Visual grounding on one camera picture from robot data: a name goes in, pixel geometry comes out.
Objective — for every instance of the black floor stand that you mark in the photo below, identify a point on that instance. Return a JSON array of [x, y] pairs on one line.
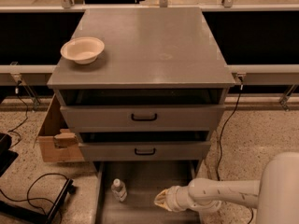
[[31, 213]]

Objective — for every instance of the white paper bowl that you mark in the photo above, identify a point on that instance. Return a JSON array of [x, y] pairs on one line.
[[82, 50]]

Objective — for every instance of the brown cardboard box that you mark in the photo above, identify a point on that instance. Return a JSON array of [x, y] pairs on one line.
[[57, 143]]

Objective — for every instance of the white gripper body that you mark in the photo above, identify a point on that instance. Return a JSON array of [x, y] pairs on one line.
[[176, 198]]

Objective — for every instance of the grey drawer cabinet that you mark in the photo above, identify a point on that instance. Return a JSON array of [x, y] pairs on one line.
[[152, 56]]

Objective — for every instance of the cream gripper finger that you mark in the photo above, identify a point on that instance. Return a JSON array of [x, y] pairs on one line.
[[164, 206], [161, 197]]

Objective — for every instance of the grey open bottom drawer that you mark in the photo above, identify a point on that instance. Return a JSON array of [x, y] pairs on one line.
[[143, 181]]

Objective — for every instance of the grey top drawer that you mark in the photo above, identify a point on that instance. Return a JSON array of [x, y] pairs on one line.
[[142, 118]]

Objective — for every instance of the grey middle drawer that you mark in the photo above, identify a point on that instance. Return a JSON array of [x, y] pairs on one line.
[[144, 151]]

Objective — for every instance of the clear plastic water bottle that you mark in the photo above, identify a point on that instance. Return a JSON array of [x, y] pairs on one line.
[[119, 190]]

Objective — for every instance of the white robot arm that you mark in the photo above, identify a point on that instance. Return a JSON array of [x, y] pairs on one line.
[[275, 195]]

